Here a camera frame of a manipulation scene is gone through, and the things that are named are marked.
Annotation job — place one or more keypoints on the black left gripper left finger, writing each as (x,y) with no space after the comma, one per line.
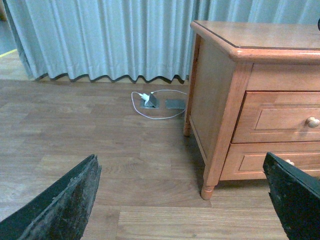
(62,211)

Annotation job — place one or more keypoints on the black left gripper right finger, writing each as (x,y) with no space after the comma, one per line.
(295,196)

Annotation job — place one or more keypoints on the wooden drawer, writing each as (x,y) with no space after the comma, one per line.
(271,116)
(244,161)

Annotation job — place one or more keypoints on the round wooden lower knob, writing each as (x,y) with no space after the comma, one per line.
(290,162)

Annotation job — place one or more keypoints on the round wooden knob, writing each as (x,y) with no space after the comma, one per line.
(290,162)
(312,122)

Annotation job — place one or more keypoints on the round wooden upper knob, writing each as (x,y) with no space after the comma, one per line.
(312,122)

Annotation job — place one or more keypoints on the wooden nightstand cabinet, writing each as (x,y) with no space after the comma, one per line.
(232,58)

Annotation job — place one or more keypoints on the open metal floor socket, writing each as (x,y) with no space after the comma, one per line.
(152,103)

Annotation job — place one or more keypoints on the white charger plug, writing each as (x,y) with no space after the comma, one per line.
(144,96)

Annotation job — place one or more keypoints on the closed metal floor plate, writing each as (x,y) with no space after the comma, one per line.
(175,104)

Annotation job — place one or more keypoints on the grey pleated curtain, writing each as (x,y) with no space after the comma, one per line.
(135,38)

